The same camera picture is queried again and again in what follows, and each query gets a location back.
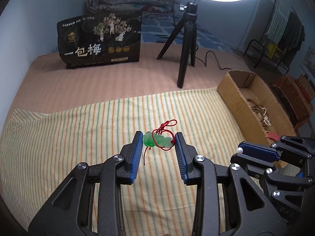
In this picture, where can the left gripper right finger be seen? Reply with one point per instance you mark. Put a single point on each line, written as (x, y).
(228, 201)

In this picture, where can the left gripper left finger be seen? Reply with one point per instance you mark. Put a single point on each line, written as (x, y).
(88, 201)

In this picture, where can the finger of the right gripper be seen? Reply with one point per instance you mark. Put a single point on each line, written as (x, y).
(259, 151)

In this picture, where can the open cardboard box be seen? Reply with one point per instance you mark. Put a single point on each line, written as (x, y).
(257, 111)

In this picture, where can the black clothes rack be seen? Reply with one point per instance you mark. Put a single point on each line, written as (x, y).
(257, 50)

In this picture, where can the yellow box on rack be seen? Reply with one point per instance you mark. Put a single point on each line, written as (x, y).
(274, 52)

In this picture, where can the dark hanging clothes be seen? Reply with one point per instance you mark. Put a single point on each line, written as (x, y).
(292, 39)

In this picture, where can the striped hanging towel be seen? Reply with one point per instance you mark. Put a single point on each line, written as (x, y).
(277, 24)

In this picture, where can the black tripod stand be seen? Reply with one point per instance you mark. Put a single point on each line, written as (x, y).
(188, 24)

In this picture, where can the black printed snack bag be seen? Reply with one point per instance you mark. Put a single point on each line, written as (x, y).
(105, 38)

